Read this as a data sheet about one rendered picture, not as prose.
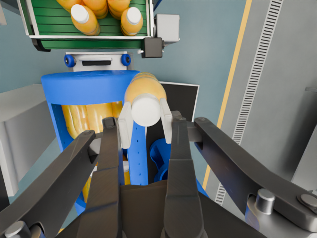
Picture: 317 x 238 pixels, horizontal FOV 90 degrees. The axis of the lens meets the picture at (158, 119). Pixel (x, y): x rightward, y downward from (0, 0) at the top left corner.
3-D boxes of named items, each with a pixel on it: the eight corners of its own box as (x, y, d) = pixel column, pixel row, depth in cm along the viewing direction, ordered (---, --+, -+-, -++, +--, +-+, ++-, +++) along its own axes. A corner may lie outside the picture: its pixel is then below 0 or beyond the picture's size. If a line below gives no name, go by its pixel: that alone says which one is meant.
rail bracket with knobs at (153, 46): (137, 58, 68) (139, 57, 59) (135, 39, 66) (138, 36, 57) (159, 57, 71) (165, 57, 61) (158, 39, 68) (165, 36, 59)
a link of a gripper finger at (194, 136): (175, 130, 13) (210, 126, 13) (168, 111, 18) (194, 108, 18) (175, 145, 14) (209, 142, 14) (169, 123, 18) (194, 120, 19)
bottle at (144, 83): (124, 86, 39) (109, 108, 21) (145, 65, 37) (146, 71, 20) (144, 106, 41) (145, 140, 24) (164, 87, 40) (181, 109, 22)
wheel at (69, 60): (70, 67, 56) (75, 67, 58) (67, 54, 55) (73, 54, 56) (64, 67, 59) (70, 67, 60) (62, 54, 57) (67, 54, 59)
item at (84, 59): (87, 64, 62) (79, 65, 51) (86, 58, 61) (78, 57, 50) (113, 64, 64) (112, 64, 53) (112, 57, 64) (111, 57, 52)
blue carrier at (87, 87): (95, 235, 88) (90, 306, 63) (56, 72, 58) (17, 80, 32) (145, 220, 96) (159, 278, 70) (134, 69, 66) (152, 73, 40)
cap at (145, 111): (126, 107, 22) (124, 112, 20) (146, 88, 21) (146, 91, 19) (145, 126, 23) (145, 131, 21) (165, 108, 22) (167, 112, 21)
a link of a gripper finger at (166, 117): (164, 115, 14) (172, 114, 15) (159, 97, 21) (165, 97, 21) (166, 144, 16) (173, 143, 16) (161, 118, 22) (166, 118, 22)
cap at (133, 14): (125, 21, 47) (125, 19, 45) (129, 6, 46) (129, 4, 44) (137, 26, 48) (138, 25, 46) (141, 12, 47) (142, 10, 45)
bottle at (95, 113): (108, 83, 48) (115, 138, 55) (83, 85, 46) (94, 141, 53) (109, 87, 42) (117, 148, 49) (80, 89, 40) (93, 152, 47)
